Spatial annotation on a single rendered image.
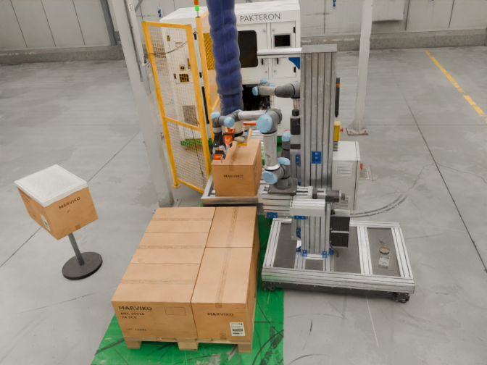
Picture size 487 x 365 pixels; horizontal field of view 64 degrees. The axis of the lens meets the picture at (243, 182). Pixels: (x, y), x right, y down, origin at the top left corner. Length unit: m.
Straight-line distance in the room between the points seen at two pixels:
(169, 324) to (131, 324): 0.30
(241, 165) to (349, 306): 1.56
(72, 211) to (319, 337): 2.35
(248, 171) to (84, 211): 1.53
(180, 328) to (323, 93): 2.04
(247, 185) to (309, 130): 1.00
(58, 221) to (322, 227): 2.28
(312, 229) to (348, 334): 0.89
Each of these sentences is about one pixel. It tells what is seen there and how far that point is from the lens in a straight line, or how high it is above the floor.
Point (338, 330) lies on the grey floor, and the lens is 3.39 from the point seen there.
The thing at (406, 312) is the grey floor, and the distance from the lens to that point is 3.62.
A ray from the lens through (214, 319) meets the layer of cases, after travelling 3.00.
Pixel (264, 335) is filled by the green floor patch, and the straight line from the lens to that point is 3.34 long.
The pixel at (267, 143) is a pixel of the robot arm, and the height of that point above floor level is 1.47.
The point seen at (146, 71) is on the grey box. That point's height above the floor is 1.71.
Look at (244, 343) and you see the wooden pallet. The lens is 3.17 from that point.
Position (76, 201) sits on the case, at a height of 0.89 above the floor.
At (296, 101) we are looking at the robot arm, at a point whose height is 1.52.
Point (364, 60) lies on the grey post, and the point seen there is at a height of 1.15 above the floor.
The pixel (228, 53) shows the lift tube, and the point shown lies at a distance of 3.37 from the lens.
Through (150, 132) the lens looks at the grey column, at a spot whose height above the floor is 1.03.
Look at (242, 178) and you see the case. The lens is 3.69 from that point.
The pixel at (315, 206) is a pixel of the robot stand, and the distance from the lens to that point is 2.99.
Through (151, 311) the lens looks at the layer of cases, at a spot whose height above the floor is 0.44.
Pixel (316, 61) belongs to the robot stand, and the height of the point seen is 1.97.
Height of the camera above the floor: 2.65
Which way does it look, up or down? 31 degrees down
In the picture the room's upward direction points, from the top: 5 degrees counter-clockwise
